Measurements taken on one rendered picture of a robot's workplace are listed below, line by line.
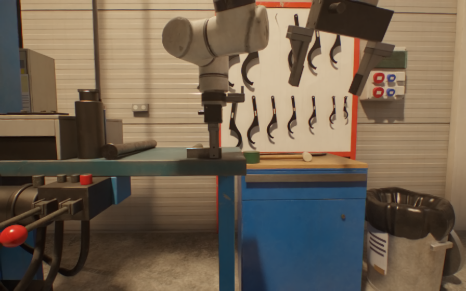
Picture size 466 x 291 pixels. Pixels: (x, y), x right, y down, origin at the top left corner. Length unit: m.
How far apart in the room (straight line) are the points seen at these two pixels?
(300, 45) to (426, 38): 2.94
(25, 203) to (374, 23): 0.83
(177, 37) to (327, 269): 1.46
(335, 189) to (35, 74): 1.80
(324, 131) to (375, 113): 0.59
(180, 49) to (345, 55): 2.38
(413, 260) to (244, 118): 1.73
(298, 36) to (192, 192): 2.29
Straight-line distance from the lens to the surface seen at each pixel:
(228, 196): 0.88
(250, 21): 0.52
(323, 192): 1.45
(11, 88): 1.34
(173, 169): 0.69
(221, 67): 0.69
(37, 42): 3.25
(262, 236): 1.45
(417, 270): 2.00
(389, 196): 2.20
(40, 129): 0.84
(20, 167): 0.89
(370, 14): 0.50
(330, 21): 0.47
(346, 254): 1.65
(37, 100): 1.72
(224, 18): 0.54
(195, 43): 0.58
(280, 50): 2.62
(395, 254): 1.96
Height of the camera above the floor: 1.16
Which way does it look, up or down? 5 degrees down
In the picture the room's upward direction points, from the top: straight up
